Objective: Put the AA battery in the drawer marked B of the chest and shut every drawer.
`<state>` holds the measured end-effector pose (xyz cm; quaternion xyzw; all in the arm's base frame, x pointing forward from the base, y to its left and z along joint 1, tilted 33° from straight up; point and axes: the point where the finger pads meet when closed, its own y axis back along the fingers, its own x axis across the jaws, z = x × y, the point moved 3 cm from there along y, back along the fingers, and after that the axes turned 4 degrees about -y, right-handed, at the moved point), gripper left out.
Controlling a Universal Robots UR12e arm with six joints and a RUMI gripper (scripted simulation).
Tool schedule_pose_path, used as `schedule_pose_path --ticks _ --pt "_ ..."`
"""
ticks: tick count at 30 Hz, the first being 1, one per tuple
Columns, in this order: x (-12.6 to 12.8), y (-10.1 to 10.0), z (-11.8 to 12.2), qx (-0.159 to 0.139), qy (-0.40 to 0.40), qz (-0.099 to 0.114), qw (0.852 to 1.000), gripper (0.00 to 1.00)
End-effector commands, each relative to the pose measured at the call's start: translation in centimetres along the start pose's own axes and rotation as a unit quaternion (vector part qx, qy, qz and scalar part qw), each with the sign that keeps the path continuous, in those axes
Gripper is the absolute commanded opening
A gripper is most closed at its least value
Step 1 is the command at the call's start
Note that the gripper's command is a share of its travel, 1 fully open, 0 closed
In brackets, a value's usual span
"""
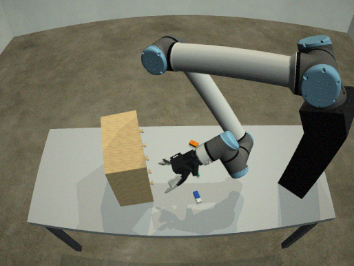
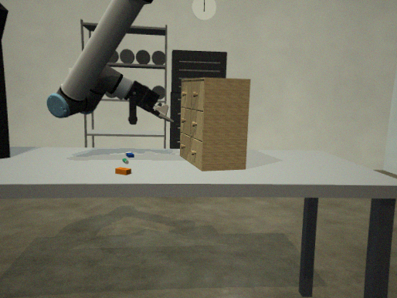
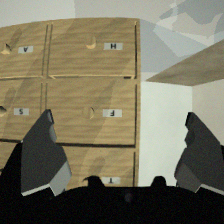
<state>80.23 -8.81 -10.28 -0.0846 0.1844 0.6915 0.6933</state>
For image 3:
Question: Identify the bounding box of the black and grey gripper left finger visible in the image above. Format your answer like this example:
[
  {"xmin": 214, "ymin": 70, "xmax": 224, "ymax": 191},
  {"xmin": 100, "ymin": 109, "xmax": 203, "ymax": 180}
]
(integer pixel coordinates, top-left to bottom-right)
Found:
[{"xmin": 0, "ymin": 109, "xmax": 72, "ymax": 224}]

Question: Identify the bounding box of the light wooden chest of drawers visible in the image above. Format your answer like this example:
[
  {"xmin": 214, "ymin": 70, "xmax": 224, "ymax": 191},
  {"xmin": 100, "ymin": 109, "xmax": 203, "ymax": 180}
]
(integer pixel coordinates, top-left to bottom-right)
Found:
[{"xmin": 0, "ymin": 17, "xmax": 141, "ymax": 187}]

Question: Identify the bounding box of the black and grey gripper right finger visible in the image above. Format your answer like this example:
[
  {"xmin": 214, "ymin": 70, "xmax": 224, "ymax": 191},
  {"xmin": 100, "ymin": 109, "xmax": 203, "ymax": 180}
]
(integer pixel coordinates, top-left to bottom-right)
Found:
[{"xmin": 174, "ymin": 112, "xmax": 224, "ymax": 216}]

